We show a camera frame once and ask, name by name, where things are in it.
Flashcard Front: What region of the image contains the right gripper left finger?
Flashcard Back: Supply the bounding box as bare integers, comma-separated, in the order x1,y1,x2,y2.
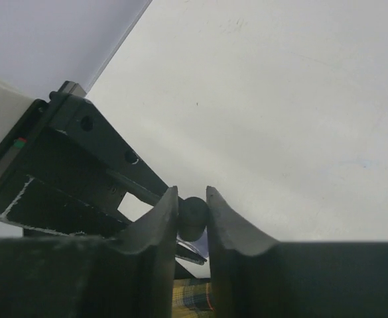
0,187,178,317

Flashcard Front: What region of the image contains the black nail polish brush cap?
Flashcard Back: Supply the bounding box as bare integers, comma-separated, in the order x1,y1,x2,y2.
178,197,209,242

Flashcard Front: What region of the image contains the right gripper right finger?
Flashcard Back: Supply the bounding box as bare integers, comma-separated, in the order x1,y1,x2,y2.
206,187,388,317

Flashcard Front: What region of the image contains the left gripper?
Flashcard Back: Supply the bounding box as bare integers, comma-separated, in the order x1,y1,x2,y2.
0,81,168,237

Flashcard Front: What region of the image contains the yellow plaid sleeve forearm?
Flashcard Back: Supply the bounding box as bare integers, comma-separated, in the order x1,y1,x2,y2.
172,278,216,318

